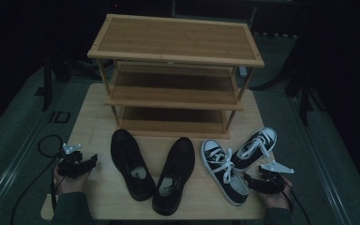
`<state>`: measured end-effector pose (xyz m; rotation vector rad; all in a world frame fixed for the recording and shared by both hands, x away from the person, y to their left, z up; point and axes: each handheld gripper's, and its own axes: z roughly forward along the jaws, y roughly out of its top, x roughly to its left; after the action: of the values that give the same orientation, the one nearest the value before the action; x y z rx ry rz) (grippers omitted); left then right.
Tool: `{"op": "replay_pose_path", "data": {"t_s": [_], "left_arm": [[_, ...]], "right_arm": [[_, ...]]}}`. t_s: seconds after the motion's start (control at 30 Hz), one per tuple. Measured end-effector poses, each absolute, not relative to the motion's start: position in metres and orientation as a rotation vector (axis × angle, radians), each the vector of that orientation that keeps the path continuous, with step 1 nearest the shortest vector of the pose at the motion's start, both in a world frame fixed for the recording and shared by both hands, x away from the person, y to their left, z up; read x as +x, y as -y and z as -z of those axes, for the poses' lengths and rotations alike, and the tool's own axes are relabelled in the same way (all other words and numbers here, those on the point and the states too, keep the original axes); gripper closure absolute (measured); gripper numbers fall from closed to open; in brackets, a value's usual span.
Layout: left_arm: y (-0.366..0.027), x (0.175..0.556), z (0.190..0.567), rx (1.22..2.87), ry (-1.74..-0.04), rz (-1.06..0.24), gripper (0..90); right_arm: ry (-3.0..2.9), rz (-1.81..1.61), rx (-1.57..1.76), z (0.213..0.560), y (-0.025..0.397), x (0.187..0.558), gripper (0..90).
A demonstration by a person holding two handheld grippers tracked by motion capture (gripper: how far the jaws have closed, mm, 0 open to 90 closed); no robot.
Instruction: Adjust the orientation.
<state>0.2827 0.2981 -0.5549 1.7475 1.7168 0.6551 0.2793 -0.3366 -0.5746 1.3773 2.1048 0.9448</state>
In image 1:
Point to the person's right hand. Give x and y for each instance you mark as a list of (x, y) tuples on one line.
[(275, 201)]

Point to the small grey box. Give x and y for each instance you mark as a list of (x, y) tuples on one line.
[(242, 72)]

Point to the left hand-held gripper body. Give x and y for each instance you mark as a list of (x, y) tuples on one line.
[(70, 162)]

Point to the black leather shoe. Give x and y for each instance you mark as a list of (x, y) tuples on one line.
[(181, 156), (128, 156)]

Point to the black white canvas sneaker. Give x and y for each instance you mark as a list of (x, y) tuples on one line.
[(222, 175), (256, 146)]

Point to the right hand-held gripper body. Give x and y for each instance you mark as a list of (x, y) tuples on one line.
[(273, 179)]

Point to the black tripod stand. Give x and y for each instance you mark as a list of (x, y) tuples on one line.
[(304, 100)]

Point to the black metal stand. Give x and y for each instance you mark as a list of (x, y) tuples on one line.
[(47, 84)]

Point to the wooden three-tier shoe rack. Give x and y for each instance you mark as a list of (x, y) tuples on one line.
[(175, 39)]

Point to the person's left hand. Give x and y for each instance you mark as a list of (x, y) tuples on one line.
[(70, 187)]

